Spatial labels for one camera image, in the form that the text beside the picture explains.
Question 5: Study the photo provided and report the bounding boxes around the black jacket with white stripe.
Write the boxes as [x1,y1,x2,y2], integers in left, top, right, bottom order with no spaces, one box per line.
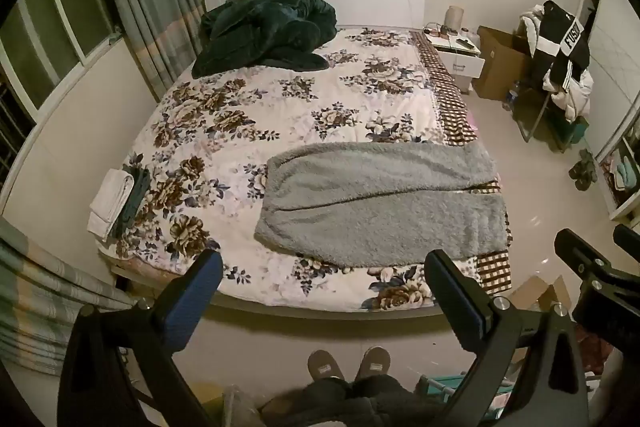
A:
[530,0,591,94]

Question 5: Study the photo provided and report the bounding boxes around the folded dark green cloth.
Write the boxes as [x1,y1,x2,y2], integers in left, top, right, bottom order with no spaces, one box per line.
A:
[111,166,152,240]

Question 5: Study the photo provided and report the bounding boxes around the teal storage box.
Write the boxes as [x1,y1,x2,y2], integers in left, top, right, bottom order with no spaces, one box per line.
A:
[549,114,591,146]

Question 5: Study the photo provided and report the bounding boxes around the metal frame chair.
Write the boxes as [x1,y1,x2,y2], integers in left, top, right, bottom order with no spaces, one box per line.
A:
[514,77,576,154]

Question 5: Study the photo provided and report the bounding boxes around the person's legs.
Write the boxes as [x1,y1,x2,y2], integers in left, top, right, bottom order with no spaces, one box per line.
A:
[260,376,443,427]

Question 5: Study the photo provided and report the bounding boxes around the person's grey slipper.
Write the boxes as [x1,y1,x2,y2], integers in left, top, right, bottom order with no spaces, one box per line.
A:
[356,346,392,380]
[306,349,346,382]

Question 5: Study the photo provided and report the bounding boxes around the floral blanket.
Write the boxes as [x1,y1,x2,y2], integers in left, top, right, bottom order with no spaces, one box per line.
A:
[102,27,483,312]

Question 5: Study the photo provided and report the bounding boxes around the brown cardboard box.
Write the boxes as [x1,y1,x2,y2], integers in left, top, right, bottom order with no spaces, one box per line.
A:
[472,25,532,102]

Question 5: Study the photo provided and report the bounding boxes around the white frame window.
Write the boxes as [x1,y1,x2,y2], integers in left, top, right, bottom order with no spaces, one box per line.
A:
[0,0,123,125]

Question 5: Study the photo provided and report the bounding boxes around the dark green duvet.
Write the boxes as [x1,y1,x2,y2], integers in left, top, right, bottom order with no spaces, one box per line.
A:
[191,0,337,78]

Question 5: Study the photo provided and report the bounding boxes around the white nightstand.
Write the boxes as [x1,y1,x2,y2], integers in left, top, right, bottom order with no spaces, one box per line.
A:
[425,27,487,96]

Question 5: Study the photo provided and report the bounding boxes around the pair of green slippers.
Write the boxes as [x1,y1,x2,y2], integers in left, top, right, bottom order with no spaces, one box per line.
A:
[569,149,599,192]

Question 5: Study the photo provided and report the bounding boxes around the grey fleece blanket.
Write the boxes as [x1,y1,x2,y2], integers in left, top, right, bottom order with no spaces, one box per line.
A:
[254,141,507,269]

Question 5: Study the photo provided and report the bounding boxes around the teal plastic basket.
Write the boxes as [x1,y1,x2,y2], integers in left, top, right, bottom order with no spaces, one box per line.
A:
[414,371,517,410]

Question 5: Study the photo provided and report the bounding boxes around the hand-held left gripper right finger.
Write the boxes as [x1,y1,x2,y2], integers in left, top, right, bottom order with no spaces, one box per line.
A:
[424,249,592,427]

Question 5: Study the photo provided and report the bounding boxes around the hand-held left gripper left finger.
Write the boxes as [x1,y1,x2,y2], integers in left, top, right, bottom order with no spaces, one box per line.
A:
[57,248,224,427]

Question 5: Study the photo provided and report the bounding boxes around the folded white towel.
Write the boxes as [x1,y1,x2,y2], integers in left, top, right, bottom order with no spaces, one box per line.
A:
[87,169,136,243]

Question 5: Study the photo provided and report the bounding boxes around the white wardrobe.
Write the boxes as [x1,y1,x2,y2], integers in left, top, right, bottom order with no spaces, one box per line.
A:
[580,0,640,224]

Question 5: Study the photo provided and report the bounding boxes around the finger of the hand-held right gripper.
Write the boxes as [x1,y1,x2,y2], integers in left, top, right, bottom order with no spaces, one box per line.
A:
[554,228,617,289]
[613,224,640,260]

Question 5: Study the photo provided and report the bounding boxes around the brown checkered bed sheet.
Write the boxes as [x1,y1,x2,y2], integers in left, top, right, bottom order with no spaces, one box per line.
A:
[414,31,514,294]

